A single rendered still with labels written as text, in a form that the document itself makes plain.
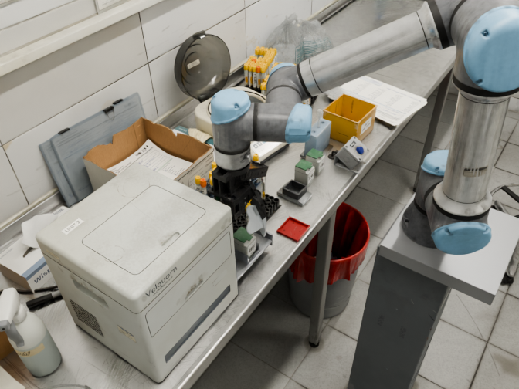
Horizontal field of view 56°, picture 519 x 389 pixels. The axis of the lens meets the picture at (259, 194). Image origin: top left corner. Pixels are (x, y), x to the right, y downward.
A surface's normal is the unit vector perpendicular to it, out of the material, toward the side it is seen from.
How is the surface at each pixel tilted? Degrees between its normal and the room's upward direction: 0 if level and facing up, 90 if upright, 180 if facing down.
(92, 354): 0
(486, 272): 1
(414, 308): 90
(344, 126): 90
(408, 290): 90
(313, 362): 0
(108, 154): 87
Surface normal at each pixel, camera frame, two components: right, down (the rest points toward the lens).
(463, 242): -0.06, 0.77
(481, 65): -0.08, 0.58
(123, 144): 0.81, 0.34
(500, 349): -0.02, -0.74
